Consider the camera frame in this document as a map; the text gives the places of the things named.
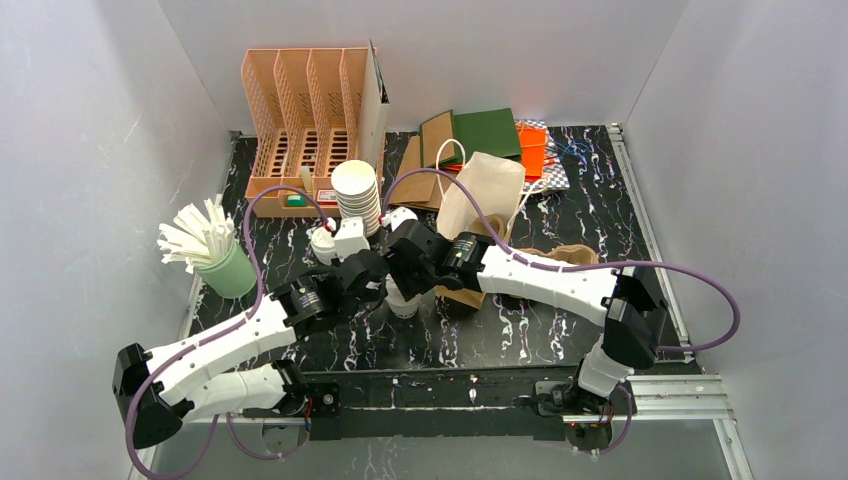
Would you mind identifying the single paper cup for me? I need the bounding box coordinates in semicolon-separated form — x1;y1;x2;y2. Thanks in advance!
385;275;422;319

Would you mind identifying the stack of paper cups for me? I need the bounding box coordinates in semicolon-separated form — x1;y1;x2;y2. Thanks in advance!
330;159;382;237

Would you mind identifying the tan paper bag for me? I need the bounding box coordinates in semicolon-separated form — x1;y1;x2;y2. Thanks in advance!
433;137;548;311

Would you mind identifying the cardboard two-cup carrier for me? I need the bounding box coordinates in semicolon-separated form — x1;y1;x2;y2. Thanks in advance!
519;244;599;265

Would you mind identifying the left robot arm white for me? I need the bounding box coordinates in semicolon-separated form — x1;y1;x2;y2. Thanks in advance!
113;250;389;450

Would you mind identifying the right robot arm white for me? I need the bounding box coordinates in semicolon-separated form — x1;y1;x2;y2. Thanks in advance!
384;219;668;402

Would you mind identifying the stack of white lids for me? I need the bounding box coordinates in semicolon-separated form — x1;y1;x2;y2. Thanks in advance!
308;227;337;265

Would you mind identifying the brown kraft paper bag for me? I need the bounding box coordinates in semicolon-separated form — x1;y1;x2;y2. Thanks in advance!
389;135;451;211

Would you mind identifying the red white small box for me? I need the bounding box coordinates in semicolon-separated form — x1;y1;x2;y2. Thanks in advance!
315;189;338;205

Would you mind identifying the green yellow small item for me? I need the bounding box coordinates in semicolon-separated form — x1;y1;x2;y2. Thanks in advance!
285;192;307;208

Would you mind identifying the green cup holder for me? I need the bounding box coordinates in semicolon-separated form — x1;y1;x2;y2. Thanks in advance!
194;242;257;299

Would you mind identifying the dark green paper bag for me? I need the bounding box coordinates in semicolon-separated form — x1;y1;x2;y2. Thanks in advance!
419;107;521;167

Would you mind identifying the white folder in organizer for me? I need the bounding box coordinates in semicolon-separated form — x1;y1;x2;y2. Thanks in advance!
357;40;390;169

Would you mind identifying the orange paper bag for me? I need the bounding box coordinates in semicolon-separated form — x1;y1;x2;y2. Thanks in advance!
516;122;547;182

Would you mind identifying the white wrapped straws bundle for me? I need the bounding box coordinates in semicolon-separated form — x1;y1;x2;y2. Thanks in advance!
156;194;236;273

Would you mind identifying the pink desk file organizer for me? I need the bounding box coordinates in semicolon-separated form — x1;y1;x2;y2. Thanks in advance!
241;46;368;218

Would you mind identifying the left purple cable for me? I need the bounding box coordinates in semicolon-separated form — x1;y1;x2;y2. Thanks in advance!
124;185;333;480

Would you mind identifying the purple cable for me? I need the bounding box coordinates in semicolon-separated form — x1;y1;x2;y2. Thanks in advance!
380;166;742;458
124;185;333;480

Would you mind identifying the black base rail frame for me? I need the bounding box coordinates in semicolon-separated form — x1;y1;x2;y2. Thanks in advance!
142;360;750;480

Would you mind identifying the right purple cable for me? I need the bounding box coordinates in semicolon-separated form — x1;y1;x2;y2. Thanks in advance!
380;166;742;458

